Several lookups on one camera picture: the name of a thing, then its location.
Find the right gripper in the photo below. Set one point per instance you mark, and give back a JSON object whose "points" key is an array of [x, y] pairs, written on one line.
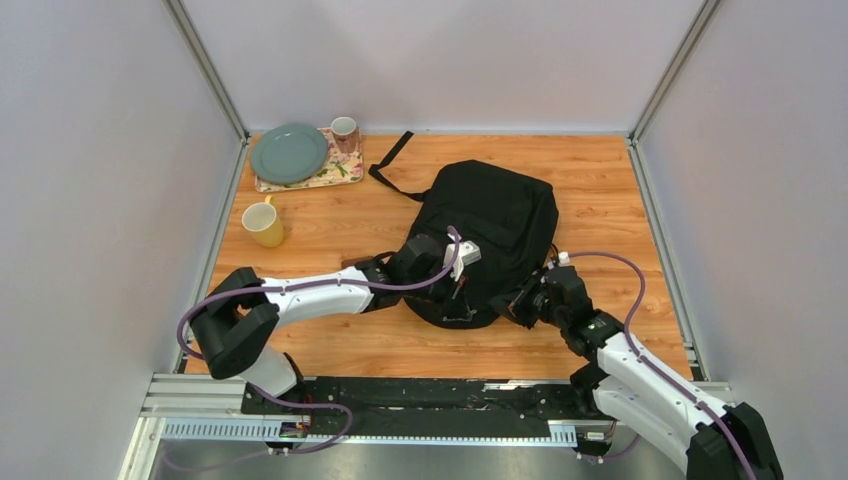
{"points": [[513, 304]]}

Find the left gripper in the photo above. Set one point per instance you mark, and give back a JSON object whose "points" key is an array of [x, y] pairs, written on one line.
{"points": [[455, 296]]}

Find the black backpack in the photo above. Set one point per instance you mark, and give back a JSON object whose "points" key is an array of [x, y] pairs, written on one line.
{"points": [[511, 217]]}

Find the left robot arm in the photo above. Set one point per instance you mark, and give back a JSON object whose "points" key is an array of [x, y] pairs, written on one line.
{"points": [[231, 328]]}

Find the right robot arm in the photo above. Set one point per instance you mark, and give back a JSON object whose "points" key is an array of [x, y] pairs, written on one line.
{"points": [[704, 436]]}

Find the brown leather wallet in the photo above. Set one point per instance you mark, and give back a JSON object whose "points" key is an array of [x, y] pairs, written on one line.
{"points": [[360, 263]]}

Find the floral tray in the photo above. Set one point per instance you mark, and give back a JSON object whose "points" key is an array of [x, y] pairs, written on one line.
{"points": [[338, 169]]}

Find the brown patterned mug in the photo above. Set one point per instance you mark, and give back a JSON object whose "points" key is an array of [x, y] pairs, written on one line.
{"points": [[346, 134]]}

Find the grey-green plate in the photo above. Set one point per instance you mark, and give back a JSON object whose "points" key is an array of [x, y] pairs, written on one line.
{"points": [[289, 153]]}

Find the yellow mug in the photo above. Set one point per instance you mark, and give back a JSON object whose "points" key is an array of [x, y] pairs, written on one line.
{"points": [[262, 221]]}

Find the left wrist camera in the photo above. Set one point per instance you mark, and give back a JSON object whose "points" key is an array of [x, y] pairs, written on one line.
{"points": [[460, 255]]}

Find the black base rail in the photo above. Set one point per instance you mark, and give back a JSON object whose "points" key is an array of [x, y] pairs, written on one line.
{"points": [[441, 409]]}

